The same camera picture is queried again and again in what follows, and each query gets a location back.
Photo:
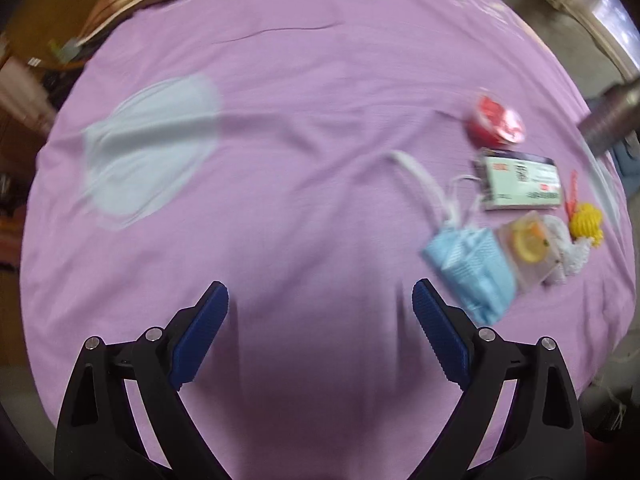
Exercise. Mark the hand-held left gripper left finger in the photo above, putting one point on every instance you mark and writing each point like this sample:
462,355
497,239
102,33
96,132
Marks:
200,340

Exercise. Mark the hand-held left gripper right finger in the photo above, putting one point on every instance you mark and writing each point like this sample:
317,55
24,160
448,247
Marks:
445,335

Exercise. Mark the blue face mask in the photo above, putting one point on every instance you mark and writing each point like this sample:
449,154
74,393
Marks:
475,265

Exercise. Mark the clear plastic candy wrapper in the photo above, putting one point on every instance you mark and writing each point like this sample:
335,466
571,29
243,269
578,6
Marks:
530,250

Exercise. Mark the white wrapper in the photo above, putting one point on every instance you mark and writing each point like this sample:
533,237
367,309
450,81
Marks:
570,255

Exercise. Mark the white green cardboard box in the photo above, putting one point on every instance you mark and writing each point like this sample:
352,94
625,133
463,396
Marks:
520,185

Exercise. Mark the yellow knitted ball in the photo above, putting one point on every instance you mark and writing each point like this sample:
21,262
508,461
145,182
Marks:
586,222

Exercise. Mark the red jelly cup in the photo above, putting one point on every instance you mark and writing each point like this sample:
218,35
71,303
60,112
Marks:
495,120

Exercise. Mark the light blue chair cushion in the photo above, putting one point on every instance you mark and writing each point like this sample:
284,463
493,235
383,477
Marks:
627,160

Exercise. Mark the metal bottle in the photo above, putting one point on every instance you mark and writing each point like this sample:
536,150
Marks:
615,110

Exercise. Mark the window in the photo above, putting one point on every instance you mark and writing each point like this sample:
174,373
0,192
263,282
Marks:
615,5

